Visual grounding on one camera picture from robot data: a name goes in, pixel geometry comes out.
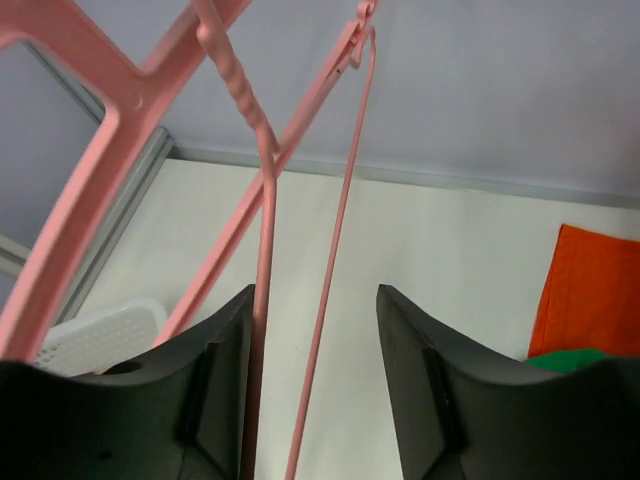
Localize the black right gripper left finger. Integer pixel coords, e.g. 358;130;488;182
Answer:
1;287;254;480

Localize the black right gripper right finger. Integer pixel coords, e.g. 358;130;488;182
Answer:
376;285;639;479

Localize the green t shirt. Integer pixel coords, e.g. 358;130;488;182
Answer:
525;349;611;374

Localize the thick pink plastic hanger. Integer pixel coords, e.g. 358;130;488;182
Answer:
0;0;371;366

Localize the thin pink wire hanger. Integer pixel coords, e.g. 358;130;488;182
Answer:
194;1;378;479

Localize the orange t shirt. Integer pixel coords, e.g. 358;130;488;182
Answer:
528;224;639;357

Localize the white plastic basket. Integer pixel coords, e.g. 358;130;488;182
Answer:
35;297;168;376

